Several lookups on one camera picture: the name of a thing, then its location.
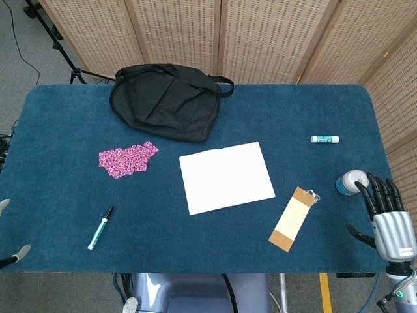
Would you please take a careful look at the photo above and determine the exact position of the black fabric bag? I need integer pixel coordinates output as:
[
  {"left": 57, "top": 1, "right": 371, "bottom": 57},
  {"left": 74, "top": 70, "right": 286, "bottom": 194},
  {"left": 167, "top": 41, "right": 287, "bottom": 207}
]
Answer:
[{"left": 109, "top": 63, "right": 235, "bottom": 143}]

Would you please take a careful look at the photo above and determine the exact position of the green white glue stick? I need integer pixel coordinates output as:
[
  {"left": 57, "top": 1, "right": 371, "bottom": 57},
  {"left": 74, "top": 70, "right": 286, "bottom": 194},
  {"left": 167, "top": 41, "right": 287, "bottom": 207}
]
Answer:
[{"left": 310, "top": 135, "right": 340, "bottom": 144}]

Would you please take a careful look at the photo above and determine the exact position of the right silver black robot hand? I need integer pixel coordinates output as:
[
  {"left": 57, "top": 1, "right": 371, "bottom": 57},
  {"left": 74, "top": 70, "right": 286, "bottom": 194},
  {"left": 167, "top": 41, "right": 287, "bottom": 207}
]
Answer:
[{"left": 345, "top": 172, "right": 417, "bottom": 263}]

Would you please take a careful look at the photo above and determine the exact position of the pink patterned cloth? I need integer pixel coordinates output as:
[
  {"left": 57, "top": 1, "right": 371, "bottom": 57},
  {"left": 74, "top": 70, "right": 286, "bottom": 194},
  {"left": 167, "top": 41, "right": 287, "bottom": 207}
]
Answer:
[{"left": 98, "top": 140, "right": 160, "bottom": 180}]

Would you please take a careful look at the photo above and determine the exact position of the white paper sheet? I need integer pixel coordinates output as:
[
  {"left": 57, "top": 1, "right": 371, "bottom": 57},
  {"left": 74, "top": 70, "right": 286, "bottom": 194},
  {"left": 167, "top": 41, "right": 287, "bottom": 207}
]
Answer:
[{"left": 179, "top": 142, "right": 276, "bottom": 216}]

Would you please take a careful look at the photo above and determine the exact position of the dark blue table mat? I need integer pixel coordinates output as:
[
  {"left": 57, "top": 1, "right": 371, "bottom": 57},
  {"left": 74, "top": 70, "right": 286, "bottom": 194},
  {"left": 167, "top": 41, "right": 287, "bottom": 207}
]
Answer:
[{"left": 0, "top": 83, "right": 414, "bottom": 274}]

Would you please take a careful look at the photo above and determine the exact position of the black cable bundle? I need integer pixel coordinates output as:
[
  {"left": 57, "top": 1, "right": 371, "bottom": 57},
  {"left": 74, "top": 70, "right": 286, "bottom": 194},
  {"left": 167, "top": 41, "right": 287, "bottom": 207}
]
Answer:
[{"left": 0, "top": 120, "right": 18, "bottom": 173}]

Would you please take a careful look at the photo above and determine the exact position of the black tripod stand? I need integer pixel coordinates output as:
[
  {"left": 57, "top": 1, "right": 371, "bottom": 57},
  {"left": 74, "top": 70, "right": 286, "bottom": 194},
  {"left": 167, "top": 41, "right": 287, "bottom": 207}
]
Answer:
[{"left": 24, "top": 0, "right": 117, "bottom": 85}]

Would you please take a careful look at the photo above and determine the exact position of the thin black floor cable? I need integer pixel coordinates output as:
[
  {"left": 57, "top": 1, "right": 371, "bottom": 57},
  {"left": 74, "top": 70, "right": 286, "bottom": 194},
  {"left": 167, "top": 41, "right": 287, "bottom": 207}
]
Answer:
[{"left": 6, "top": 0, "right": 40, "bottom": 86}]

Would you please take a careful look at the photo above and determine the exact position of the blue cable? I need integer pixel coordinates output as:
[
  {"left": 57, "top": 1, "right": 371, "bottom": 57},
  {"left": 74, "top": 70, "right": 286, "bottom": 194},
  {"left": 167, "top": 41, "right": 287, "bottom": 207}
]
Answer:
[{"left": 360, "top": 273, "right": 381, "bottom": 313}]

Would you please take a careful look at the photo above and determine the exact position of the silver metal table leg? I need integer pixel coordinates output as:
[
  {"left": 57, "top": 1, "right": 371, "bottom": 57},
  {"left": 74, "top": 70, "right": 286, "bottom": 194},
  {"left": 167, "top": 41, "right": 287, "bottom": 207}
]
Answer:
[{"left": 279, "top": 273, "right": 289, "bottom": 313}]

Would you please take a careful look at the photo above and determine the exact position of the blue jar with white lid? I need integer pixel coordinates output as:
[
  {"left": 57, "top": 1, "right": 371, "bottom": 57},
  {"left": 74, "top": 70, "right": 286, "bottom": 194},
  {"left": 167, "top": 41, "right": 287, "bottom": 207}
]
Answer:
[{"left": 336, "top": 169, "right": 370, "bottom": 196}]

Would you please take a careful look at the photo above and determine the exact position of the grey-blue robot torso base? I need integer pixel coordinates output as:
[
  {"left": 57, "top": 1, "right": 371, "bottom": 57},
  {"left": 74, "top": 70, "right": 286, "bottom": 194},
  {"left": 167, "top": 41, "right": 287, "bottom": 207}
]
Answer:
[{"left": 112, "top": 273, "right": 273, "bottom": 313}]

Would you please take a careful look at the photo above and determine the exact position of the green white marker pen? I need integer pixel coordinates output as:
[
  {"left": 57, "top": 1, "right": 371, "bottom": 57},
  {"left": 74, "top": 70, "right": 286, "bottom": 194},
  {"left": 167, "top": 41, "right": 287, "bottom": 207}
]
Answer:
[{"left": 87, "top": 204, "right": 115, "bottom": 251}]

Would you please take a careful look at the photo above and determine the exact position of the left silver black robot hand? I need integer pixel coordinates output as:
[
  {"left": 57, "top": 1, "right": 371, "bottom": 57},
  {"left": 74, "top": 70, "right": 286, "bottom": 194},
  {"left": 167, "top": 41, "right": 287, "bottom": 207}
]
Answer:
[{"left": 0, "top": 198, "right": 32, "bottom": 270}]

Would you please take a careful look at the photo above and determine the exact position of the brown beige paper tag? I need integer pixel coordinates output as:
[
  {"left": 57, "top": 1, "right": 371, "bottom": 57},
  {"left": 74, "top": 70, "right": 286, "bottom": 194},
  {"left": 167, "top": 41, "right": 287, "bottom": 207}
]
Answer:
[{"left": 268, "top": 186, "right": 321, "bottom": 253}]

